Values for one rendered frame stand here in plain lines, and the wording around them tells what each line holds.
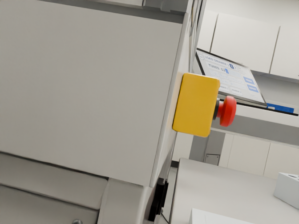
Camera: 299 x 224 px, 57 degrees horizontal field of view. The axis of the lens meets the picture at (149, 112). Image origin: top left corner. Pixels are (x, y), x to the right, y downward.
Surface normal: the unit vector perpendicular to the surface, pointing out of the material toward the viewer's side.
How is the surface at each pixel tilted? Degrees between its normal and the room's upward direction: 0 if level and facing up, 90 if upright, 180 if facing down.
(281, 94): 90
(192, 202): 0
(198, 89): 90
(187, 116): 90
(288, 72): 90
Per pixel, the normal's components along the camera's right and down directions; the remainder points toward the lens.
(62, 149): -0.14, 0.03
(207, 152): 0.55, 0.15
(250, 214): 0.20, -0.98
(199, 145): -0.81, -0.14
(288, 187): -0.94, -0.18
